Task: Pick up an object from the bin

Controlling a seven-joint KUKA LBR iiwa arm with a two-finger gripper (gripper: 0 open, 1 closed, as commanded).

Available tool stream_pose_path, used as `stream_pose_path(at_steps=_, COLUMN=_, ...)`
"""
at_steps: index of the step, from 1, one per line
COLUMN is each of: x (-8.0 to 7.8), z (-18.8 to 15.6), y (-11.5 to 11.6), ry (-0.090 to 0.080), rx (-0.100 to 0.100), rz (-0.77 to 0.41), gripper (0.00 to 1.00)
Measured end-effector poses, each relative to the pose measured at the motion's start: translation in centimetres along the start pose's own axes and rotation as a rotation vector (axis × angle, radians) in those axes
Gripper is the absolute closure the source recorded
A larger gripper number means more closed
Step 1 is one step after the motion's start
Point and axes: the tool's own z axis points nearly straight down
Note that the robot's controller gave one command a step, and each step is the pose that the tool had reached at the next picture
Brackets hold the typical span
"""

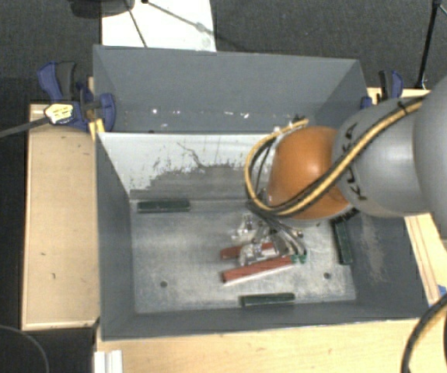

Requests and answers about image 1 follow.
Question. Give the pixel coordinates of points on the grey metal bin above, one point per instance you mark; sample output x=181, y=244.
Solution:
x=176, y=247

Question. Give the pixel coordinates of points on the red-brown flat block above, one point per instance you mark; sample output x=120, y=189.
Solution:
x=254, y=272
x=231, y=252

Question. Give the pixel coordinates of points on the dark green flat block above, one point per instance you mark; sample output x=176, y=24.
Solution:
x=343, y=244
x=268, y=300
x=164, y=206

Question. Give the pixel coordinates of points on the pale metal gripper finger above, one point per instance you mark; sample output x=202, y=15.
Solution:
x=246, y=228
x=252, y=255

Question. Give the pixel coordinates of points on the pale wood board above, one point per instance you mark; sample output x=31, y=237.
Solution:
x=60, y=224

